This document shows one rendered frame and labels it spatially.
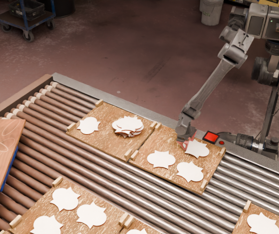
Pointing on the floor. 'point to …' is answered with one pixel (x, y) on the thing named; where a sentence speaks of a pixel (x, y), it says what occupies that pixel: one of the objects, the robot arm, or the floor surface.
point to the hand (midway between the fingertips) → (187, 144)
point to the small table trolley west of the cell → (13, 20)
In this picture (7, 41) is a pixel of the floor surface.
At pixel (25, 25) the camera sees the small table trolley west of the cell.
